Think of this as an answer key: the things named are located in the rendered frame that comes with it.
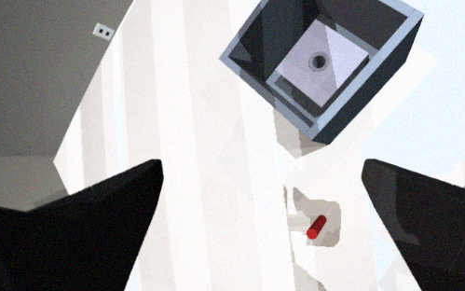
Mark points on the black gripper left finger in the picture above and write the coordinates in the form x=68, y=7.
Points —
x=86, y=241

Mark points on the white square plate with hole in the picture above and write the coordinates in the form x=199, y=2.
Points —
x=322, y=64

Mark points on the red peg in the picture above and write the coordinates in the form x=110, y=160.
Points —
x=315, y=228

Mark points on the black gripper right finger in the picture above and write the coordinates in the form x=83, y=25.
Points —
x=425, y=217

